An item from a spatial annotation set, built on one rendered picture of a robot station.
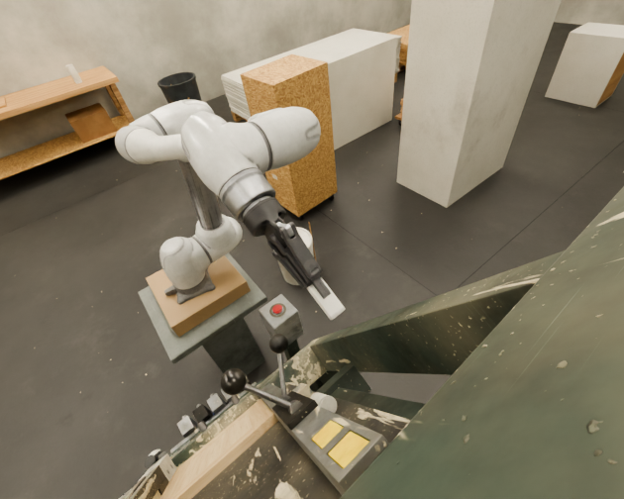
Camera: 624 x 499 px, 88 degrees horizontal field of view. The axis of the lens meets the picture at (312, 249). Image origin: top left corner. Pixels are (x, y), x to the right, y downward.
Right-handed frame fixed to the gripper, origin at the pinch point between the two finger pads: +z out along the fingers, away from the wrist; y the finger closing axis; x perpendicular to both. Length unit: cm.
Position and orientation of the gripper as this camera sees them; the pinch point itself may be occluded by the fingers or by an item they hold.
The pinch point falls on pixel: (326, 298)
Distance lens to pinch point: 57.1
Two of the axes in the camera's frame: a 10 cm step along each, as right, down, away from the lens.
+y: -2.2, 3.4, 9.2
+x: -7.7, 5.2, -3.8
